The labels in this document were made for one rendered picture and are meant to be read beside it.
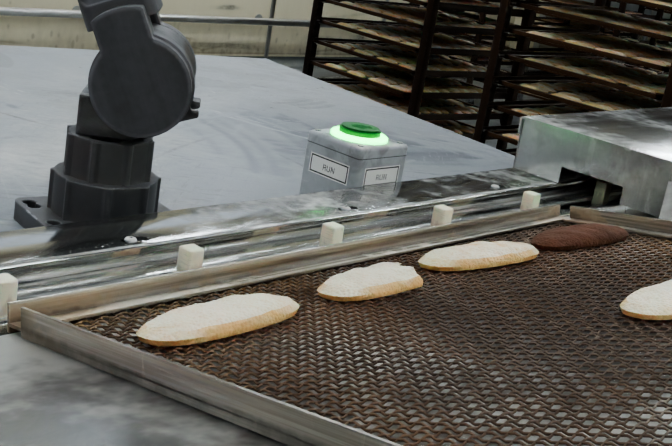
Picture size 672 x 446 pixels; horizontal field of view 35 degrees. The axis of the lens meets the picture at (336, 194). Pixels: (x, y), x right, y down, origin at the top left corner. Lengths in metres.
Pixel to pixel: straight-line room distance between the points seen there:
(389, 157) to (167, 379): 0.60
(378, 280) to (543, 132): 0.57
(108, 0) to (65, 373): 0.40
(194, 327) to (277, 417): 0.12
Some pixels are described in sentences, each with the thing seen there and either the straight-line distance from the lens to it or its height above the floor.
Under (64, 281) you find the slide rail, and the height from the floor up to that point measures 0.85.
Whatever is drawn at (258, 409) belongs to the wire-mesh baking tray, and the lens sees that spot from 0.40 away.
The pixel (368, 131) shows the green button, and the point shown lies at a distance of 1.00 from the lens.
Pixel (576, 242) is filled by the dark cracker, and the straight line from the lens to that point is 0.77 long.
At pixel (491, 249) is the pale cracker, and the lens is 0.70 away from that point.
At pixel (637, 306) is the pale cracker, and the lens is 0.59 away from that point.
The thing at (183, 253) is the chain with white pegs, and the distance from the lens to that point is 0.72.
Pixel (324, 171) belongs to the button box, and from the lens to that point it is 1.00.
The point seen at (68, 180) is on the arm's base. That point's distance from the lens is 0.85.
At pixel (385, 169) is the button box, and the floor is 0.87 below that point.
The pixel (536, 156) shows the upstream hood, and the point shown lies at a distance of 1.15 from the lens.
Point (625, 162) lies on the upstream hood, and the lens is 1.10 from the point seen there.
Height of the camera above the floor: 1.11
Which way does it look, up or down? 15 degrees down
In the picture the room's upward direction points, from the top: 10 degrees clockwise
